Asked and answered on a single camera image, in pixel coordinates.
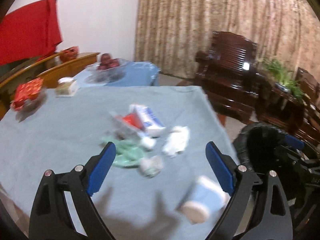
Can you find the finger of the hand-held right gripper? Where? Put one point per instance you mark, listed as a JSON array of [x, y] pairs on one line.
[[295, 142], [290, 158]]

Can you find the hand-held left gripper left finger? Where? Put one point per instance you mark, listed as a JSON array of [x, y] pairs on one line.
[[100, 170]]

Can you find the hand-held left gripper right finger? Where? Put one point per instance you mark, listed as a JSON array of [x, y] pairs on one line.
[[221, 170]]

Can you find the green plastic wrapper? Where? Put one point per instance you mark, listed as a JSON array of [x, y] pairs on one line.
[[127, 155]]

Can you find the light blue paper cup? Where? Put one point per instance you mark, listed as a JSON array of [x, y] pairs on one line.
[[200, 195]]

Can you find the bin with black liner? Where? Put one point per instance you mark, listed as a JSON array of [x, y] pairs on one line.
[[260, 140]]

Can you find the white tissue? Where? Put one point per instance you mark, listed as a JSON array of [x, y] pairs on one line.
[[151, 166], [177, 140]]

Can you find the red shiny wrapper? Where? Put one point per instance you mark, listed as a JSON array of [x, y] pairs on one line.
[[130, 120]]

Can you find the white blue medicine box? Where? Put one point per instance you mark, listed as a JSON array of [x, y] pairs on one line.
[[150, 117]]

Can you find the dark wooden armchair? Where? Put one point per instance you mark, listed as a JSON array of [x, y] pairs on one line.
[[225, 85], [312, 120]]

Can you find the dark wooden side table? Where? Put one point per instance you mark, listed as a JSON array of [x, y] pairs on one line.
[[280, 110]]

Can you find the grey blue table blanket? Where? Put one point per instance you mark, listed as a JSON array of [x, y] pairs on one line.
[[62, 135]]

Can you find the potted green plant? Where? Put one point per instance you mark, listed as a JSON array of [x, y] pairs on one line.
[[277, 70]]

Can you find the beige tissue box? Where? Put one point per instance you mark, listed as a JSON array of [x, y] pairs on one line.
[[66, 88]]

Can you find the glass fruit bowl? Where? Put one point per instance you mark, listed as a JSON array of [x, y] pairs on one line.
[[107, 76]]

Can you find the blue embroidered tablecloth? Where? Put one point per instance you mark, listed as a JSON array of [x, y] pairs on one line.
[[140, 75]]

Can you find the red apple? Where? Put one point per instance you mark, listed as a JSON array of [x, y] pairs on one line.
[[114, 62], [101, 66], [106, 57]]

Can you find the wooden television cabinet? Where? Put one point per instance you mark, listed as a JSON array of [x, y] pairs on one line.
[[60, 70]]

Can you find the red patterned packet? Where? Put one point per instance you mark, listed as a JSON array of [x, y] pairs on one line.
[[26, 91]]

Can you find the orange plastic bag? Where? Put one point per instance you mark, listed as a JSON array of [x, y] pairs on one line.
[[70, 53]]

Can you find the black television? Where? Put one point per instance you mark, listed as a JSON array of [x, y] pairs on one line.
[[17, 70]]

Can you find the beige floral curtain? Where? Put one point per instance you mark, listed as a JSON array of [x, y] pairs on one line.
[[187, 17]]

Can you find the red cloth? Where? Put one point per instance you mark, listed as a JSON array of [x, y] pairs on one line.
[[27, 30]]

